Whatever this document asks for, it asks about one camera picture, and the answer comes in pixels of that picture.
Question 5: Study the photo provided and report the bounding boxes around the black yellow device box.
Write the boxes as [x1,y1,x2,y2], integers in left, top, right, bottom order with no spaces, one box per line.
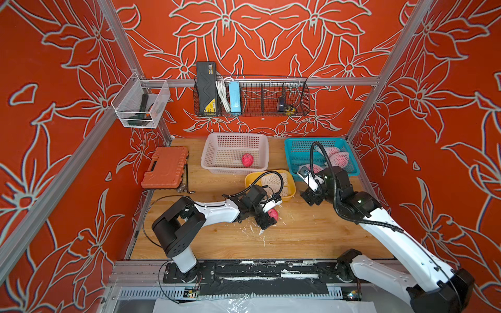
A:
[196,61,218,116]

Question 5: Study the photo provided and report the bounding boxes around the clear acrylic wall box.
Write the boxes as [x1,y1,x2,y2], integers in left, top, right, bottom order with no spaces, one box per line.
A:
[112,73,171,129]

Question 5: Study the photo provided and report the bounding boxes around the teal plastic basket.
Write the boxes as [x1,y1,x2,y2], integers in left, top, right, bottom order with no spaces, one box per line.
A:
[284,137,360,181]

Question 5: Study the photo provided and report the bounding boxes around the pink plastic basket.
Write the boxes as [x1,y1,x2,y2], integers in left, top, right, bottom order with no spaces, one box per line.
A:
[201,133,270,175]

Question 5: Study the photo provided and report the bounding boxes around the white foam net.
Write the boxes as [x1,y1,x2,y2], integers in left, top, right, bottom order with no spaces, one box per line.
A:
[270,184,290,198]

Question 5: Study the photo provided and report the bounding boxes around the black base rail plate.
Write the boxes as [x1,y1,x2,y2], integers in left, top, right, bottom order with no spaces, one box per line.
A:
[159,260,362,301]

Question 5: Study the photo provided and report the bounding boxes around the orange tool case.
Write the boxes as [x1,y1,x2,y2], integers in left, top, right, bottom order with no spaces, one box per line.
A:
[141,146,189,189]

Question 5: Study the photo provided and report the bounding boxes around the black wire wall basket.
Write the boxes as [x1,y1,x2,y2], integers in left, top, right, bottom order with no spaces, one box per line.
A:
[193,75,313,117]

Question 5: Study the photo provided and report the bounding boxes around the small tape measure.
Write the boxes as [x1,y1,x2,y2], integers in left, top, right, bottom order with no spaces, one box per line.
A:
[284,106,296,117]

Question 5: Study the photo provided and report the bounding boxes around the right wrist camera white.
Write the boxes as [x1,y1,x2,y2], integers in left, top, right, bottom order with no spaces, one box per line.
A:
[297,166,319,192]

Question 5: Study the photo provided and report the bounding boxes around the netted apple right large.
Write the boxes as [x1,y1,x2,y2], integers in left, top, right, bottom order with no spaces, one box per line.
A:
[330,152,350,168]

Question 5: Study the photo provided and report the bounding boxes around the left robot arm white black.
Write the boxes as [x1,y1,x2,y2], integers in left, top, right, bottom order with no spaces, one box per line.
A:
[151,185,283,274]

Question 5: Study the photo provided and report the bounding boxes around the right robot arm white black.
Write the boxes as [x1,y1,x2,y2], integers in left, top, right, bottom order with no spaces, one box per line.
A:
[297,166,474,312]

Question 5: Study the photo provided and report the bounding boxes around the yellow plastic tray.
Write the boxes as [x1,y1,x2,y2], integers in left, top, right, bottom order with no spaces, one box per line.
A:
[245,170,296,202]

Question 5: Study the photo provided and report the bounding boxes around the dark green tool in box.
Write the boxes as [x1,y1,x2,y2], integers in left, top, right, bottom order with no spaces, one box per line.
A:
[127,93,151,126]

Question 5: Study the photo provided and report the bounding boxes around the white coiled cable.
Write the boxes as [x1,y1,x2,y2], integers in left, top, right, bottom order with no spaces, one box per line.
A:
[214,76,234,112]

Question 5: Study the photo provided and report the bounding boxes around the light blue power bank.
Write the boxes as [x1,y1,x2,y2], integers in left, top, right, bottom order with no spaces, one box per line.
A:
[228,81,241,116]

